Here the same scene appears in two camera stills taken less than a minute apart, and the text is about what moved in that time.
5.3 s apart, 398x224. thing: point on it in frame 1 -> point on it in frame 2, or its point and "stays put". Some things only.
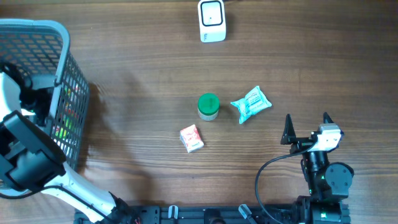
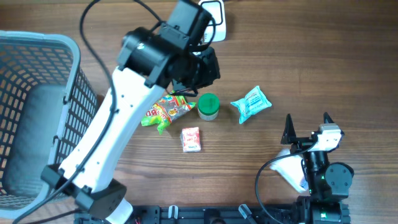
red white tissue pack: (191, 138) stays put
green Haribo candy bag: (65, 122) -> (160, 113)
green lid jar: (208, 105) stays put
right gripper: (301, 144) stays put
